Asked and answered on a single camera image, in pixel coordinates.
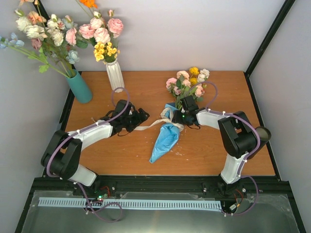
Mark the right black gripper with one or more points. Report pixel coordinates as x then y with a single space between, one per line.
177 118

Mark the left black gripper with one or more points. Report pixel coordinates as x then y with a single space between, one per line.
139 120

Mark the cream printed ribbon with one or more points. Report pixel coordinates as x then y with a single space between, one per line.
166 117

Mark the blue paper bouquet wrapper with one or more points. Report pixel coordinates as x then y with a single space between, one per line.
167 138

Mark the pink yellow flower bouquet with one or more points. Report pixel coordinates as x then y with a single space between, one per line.
183 85

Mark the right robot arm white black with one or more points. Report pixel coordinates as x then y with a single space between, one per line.
240 140

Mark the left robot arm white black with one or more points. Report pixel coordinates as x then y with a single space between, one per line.
62 156

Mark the white ribbed vase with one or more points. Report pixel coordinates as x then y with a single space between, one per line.
115 75

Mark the teal cylindrical vase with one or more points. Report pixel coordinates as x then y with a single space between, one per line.
79 87

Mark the pink yellow flowers white vase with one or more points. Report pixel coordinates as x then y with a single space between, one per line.
101 33

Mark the mixed flowers in teal vase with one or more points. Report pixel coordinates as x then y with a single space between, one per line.
49 39

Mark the black cylinder table edge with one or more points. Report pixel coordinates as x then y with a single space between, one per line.
264 135

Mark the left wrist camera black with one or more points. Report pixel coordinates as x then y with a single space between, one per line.
121 104

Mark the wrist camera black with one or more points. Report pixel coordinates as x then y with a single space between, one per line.
121 104
189 105

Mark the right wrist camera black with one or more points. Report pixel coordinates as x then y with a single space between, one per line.
189 105

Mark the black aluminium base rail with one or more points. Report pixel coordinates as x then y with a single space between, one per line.
203 186

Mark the light blue slotted cable duct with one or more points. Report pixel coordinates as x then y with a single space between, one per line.
128 204

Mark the black frame post right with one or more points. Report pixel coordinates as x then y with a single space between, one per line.
281 15

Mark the black frame post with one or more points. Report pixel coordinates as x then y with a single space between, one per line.
281 15
40 9

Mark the black frame post left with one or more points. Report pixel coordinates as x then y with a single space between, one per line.
40 9

